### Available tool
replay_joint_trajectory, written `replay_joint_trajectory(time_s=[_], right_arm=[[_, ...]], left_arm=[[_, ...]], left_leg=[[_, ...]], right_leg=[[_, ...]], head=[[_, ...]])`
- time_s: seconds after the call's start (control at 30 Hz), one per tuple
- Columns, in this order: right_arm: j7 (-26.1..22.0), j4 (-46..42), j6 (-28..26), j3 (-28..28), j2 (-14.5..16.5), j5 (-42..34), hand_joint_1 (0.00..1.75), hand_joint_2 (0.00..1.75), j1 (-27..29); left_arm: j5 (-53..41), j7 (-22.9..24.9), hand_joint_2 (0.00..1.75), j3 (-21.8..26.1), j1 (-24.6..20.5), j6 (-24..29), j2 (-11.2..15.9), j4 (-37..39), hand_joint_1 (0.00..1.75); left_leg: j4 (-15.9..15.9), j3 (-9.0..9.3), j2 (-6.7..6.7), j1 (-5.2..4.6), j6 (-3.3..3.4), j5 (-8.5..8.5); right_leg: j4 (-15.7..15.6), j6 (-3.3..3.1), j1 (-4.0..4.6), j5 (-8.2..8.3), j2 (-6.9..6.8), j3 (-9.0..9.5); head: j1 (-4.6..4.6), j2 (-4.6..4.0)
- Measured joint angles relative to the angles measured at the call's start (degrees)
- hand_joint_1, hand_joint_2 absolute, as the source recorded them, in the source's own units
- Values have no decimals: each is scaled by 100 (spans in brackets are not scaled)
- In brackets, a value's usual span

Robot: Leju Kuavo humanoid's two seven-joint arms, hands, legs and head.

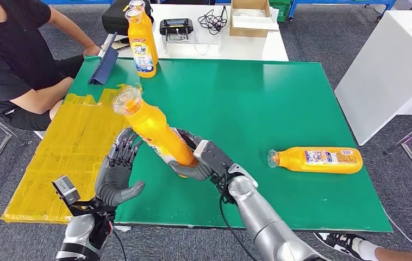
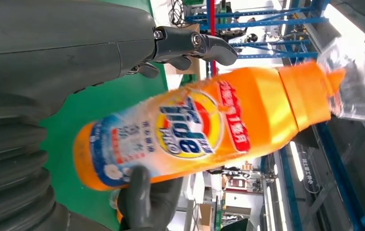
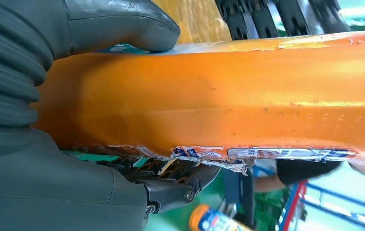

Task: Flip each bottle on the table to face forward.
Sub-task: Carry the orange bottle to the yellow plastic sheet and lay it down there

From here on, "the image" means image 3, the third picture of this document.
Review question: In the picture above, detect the yellow taped sheet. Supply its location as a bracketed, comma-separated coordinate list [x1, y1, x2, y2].
[152, 0, 233, 45]

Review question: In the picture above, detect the blue metal rack frame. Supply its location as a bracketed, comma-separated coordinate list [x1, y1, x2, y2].
[278, 180, 365, 231]

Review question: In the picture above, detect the seated person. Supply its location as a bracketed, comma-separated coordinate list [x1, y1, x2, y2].
[254, 159, 342, 193]

